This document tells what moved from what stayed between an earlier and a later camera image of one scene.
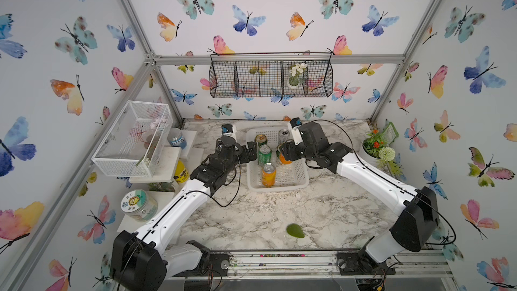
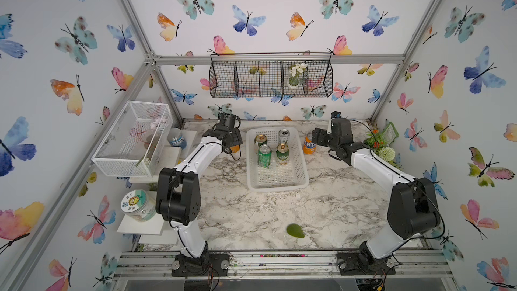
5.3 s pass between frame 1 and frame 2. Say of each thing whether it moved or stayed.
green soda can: stayed
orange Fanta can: moved
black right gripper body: moved
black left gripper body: moved
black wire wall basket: stayed
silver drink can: stayed
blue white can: stayed
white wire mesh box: stayed
